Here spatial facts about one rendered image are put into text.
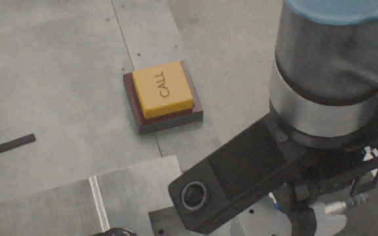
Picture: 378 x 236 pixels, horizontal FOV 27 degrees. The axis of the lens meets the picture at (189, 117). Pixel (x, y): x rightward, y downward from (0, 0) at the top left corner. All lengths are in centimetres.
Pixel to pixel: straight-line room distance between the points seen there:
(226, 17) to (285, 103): 157
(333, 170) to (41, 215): 33
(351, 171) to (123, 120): 41
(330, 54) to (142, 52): 57
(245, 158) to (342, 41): 16
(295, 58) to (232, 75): 150
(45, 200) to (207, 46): 126
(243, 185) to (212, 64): 143
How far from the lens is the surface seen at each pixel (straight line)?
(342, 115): 52
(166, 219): 82
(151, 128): 94
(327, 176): 60
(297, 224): 63
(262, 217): 72
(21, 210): 82
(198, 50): 202
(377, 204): 161
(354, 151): 62
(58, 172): 93
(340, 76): 48
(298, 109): 52
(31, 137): 95
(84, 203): 81
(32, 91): 100
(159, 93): 93
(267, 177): 57
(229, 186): 59
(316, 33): 46
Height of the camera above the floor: 161
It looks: 58 degrees down
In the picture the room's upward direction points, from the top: 1 degrees clockwise
